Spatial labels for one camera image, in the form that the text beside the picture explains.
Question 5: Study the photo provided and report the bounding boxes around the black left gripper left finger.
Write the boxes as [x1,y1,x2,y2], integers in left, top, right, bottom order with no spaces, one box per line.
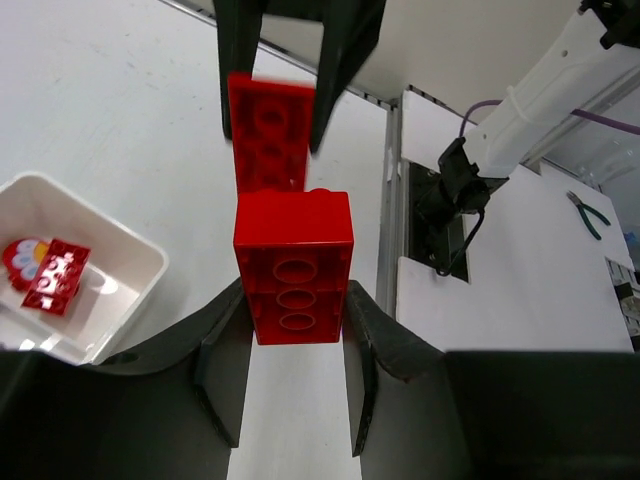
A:
[1,282,252,479]

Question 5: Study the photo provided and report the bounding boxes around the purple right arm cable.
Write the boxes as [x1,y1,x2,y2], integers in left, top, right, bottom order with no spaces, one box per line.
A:
[457,97,640,146]

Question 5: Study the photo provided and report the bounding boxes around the white three-compartment tray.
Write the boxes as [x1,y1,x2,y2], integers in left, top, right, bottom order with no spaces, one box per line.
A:
[1,173,169,364]

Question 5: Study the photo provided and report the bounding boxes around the red half-round lego brick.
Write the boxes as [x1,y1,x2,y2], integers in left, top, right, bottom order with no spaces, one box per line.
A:
[21,238,91,317]

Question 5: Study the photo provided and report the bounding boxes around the red oval flower lego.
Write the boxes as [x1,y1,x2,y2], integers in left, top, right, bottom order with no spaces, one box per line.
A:
[2,237,49,292]

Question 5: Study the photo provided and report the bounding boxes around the aluminium frame rail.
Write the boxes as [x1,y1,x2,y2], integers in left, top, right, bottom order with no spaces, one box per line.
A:
[375,95,404,318]

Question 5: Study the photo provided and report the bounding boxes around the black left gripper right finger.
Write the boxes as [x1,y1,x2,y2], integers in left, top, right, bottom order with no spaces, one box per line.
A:
[343,281,639,479]

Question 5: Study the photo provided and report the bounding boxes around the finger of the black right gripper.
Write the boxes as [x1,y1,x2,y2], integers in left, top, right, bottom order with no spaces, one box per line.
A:
[310,0,386,155]
[213,0,267,140]

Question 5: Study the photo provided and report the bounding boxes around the green-handled pliers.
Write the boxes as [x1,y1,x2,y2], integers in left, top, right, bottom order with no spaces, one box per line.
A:
[566,191,611,241]

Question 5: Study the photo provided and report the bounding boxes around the red double half-round lego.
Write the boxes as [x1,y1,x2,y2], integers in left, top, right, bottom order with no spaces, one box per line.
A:
[228,73,354,345]

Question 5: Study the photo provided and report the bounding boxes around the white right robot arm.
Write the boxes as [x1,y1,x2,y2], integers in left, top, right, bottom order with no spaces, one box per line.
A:
[213,1,639,232]

